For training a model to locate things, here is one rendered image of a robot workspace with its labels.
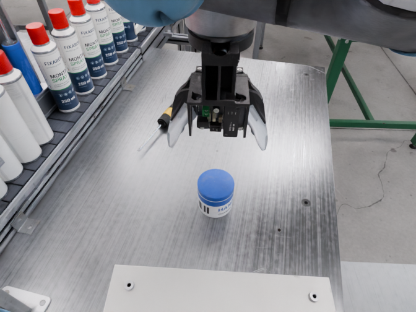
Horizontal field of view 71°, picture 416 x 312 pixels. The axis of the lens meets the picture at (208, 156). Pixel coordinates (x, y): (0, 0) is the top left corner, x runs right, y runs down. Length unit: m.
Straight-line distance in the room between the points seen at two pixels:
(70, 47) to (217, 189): 0.47
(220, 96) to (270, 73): 0.66
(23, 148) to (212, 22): 0.49
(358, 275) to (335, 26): 0.48
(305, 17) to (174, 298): 0.33
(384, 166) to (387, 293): 1.50
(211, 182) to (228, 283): 0.21
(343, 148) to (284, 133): 1.30
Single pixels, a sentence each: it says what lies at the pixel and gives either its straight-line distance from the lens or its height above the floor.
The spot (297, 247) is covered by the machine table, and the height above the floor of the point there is 0.83.
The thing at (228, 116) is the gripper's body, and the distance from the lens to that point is 0.34.
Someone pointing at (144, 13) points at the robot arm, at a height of 1.27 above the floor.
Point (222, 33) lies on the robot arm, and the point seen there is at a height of 1.21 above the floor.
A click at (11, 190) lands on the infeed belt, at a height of 0.88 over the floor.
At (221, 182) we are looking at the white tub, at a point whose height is 0.90.
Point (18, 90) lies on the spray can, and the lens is 0.66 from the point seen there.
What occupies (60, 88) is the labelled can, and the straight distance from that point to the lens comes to 0.76.
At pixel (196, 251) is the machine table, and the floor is 0.83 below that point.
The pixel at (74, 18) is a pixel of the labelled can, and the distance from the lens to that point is 0.83.
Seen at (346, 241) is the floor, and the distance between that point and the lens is 1.64.
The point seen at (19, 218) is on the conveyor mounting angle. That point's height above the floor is 0.85.
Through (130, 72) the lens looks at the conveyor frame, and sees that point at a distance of 0.98.
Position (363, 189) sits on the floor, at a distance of 1.87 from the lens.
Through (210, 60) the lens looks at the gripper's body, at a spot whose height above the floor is 1.19.
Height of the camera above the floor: 1.33
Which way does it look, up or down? 47 degrees down
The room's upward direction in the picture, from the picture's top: straight up
